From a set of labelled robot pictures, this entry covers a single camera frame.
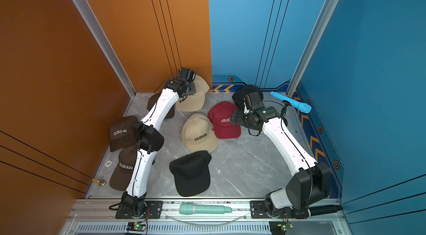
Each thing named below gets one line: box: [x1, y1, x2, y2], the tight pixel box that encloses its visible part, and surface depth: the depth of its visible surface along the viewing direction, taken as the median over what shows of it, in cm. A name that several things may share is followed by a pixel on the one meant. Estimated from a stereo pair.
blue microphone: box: [270, 90, 312, 114], surface depth 83 cm
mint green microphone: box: [179, 203, 233, 216], surface depth 73 cm
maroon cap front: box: [208, 101, 242, 139], surface depth 100 cm
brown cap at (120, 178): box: [109, 147, 138, 192], surface depth 84 cm
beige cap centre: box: [180, 112, 219, 153], surface depth 94 cm
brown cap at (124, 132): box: [109, 115, 141, 153], surface depth 96 cm
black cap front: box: [169, 150, 212, 197], surface depth 83 cm
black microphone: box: [307, 205, 343, 217], surface depth 73 cm
